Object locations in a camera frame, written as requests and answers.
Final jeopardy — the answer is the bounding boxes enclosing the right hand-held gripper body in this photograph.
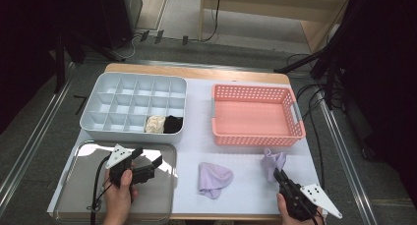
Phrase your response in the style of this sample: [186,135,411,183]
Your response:
[276,177,343,222]

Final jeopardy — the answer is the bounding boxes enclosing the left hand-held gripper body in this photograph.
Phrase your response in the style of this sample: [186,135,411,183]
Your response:
[104,143,155,189]

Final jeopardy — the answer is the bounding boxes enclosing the purple sock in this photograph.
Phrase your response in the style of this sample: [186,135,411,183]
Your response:
[197,161,235,199]
[260,148,287,184]

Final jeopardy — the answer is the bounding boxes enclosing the cream sock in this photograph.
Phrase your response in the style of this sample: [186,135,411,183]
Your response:
[147,115,166,130]
[145,115,166,135]

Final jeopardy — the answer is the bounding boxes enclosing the black sock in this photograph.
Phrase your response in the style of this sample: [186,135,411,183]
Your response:
[165,115,184,131]
[162,115,184,135]

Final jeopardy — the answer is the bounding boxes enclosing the silver metal tray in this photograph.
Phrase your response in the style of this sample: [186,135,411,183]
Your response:
[52,140,178,223]

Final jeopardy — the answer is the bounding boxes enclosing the white divided storage box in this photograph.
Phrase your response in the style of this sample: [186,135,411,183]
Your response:
[79,72,189,144]

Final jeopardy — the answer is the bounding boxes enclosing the pink perforated plastic basket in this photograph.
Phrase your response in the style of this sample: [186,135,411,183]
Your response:
[210,84,308,147]

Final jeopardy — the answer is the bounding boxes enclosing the person's right hand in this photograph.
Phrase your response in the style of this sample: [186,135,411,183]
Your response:
[276,193,327,225]

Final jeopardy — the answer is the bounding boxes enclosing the person's left hand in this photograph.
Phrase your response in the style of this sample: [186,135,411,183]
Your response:
[101,162,140,225]

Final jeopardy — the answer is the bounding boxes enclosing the wooden table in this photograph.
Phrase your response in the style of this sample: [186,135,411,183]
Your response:
[47,62,328,222]

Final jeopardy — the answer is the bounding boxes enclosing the black tripod stand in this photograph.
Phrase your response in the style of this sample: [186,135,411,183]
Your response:
[53,28,127,94]
[273,37,350,111]

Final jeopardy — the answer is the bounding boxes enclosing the dark curtain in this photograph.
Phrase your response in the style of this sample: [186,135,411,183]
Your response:
[340,0,417,209]
[0,0,109,136]

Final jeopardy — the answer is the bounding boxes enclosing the black cabinet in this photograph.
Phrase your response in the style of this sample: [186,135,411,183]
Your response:
[97,0,145,51]

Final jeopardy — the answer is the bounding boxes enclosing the wooden shelf unit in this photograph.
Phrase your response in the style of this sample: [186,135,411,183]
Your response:
[199,0,354,55]

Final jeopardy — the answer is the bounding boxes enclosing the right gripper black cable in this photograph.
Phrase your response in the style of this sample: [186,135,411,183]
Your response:
[306,201,326,225]

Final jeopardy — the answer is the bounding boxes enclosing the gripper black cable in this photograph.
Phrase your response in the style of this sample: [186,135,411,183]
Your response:
[87,153,112,225]
[306,201,326,225]

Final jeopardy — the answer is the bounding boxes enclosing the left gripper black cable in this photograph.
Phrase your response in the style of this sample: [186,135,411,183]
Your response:
[87,153,112,225]

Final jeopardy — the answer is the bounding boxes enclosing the black floor cables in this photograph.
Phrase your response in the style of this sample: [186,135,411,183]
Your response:
[286,52,345,191]

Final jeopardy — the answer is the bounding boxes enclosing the metal floor rail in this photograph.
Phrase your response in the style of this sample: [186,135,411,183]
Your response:
[319,90,380,225]
[0,62,78,216]
[82,56,291,74]

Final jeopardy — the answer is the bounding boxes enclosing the white floor cable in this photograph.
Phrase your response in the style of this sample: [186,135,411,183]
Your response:
[111,33,143,62]

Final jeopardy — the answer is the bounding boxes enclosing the black hanging cable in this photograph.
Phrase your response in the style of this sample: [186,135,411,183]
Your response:
[201,0,223,43]

